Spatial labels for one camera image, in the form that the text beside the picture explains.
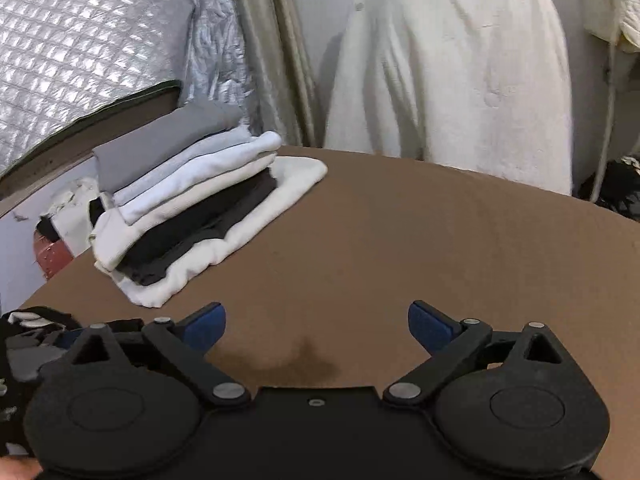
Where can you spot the light blue-grey knit garment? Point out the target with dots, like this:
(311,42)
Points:
(220,142)

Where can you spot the person's left hand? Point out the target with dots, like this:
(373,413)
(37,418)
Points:
(17,469)

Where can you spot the white robe on chair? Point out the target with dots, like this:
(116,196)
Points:
(450,75)

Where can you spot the beige curtain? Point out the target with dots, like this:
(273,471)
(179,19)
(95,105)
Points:
(272,45)

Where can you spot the stack of clothes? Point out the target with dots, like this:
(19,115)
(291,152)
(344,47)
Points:
(200,230)

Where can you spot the cream quilted cloth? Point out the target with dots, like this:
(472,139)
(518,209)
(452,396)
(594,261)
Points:
(612,5)

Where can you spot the red mesh object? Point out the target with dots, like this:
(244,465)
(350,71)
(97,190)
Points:
(52,255)

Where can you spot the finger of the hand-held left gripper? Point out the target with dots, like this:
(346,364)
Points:
(125,325)

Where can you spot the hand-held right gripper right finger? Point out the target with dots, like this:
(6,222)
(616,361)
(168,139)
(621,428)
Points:
(430,327)

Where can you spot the silver quilted insulation sheet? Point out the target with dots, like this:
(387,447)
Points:
(85,45)

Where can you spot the black object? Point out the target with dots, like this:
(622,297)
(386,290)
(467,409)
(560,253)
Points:
(617,185)

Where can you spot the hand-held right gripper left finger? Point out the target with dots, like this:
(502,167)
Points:
(206,330)

